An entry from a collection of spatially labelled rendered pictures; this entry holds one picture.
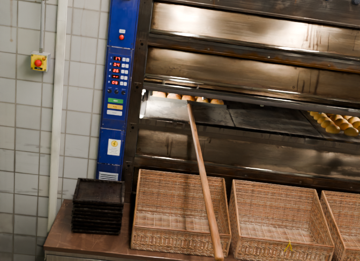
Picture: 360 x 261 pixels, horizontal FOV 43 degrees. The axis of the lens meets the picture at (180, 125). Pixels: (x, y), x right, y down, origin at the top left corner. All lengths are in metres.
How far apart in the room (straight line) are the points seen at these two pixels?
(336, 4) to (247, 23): 0.52
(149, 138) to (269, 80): 0.82
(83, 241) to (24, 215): 0.68
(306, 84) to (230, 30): 0.57
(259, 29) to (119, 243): 1.46
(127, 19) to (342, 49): 1.26
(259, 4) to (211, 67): 0.45
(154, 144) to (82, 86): 0.57
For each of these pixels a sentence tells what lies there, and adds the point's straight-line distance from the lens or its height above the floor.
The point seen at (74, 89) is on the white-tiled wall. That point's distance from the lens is 2.80.
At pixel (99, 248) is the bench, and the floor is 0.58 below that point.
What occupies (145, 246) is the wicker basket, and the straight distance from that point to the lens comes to 2.61.
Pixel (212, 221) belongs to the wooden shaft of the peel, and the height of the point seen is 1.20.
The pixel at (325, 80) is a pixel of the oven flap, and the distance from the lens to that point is 2.90.
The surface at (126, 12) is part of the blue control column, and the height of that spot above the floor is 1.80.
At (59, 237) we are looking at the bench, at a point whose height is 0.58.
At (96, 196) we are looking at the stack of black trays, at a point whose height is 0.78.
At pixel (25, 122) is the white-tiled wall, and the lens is 2.94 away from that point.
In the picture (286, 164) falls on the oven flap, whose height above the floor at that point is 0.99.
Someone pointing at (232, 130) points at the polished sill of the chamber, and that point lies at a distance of 2.85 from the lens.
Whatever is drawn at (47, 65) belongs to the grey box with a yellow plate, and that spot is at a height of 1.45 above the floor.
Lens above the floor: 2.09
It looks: 19 degrees down
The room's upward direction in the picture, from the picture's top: 8 degrees clockwise
